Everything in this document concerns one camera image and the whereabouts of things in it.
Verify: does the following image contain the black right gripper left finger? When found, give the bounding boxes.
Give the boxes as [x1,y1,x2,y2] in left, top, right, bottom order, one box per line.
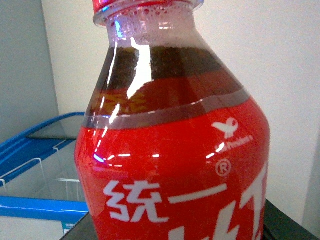
[61,212,98,240]

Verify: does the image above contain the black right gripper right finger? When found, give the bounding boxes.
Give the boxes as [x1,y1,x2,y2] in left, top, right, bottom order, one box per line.
[262,200,319,240]

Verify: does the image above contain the red iced tea bottle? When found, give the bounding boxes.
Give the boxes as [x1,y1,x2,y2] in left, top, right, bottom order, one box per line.
[74,0,270,240]

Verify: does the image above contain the blue energy efficiency label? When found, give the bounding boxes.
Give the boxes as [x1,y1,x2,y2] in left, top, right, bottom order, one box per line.
[61,220,78,235]

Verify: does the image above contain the white blue chest freezer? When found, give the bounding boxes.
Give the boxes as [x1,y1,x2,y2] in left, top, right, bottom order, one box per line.
[0,112,88,240]

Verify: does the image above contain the rear sliding glass lid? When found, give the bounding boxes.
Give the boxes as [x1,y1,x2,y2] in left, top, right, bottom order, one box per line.
[27,115,84,140]

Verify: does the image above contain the white wire freezer basket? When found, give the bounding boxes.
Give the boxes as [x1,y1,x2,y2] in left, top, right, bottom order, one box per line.
[0,139,85,202]

